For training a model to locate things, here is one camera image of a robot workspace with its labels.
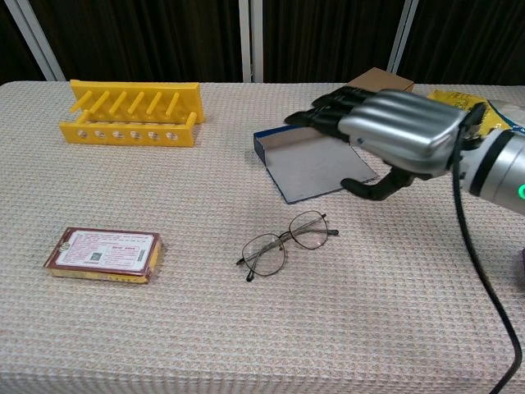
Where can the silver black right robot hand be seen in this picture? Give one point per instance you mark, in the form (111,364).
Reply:
(402,127)

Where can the thin-framed eyeglasses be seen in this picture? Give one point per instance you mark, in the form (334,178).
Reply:
(287,236)

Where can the brown cardboard box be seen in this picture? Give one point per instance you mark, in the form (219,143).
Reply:
(381,80)

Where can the red yellow packaged box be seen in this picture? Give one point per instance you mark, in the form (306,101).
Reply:
(106,254)

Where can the yellow snack bag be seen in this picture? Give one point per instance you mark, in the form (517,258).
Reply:
(451,98)

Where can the purple object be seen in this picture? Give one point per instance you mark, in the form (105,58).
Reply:
(521,267)

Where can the yellow plastic peg rack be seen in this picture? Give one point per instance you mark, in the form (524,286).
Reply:
(135,133)

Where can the dark curtain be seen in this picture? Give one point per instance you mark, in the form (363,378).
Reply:
(147,37)

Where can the beige waffle tablecloth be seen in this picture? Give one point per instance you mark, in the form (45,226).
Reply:
(197,320)

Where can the slanted white frame post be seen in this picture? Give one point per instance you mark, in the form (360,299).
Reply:
(402,37)
(35,39)

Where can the upright white frame post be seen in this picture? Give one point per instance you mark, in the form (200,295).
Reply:
(251,41)

